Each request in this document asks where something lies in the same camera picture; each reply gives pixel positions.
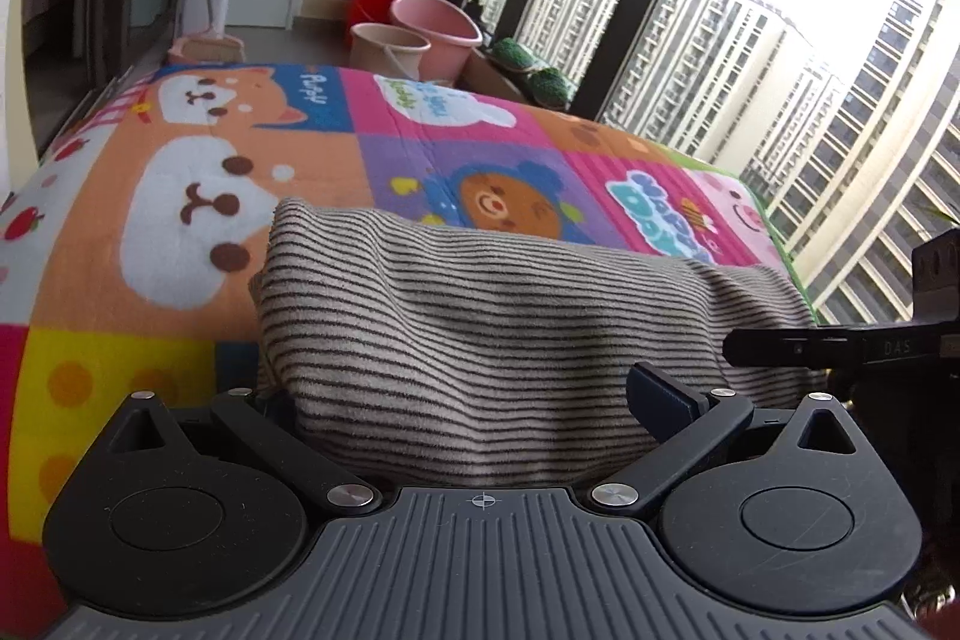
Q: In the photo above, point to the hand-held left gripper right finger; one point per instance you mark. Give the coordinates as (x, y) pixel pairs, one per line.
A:
(660, 404)

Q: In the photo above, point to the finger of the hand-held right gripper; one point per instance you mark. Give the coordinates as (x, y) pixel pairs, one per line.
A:
(795, 347)

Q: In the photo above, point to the apartment buildings outside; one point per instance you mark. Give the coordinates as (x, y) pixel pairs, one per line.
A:
(825, 123)

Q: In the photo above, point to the green plant leaves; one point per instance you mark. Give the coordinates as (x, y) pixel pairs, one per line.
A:
(937, 214)

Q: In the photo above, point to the beige plastic bucket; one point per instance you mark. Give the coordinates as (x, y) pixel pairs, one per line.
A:
(382, 51)

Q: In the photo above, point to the striped beige knit garment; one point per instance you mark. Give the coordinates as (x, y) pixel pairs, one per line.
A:
(487, 340)

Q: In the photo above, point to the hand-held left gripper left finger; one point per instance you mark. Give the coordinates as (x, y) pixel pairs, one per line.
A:
(255, 424)

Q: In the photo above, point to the pink plastic basin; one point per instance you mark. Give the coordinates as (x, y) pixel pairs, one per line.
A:
(439, 29)

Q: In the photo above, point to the pink dustpan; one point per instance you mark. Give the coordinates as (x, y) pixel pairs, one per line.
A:
(199, 53)

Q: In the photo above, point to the colourful cartoon printed blanket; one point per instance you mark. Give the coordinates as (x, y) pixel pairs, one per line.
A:
(150, 280)

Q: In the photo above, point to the red plastic bucket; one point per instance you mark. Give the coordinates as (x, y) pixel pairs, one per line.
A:
(371, 3)

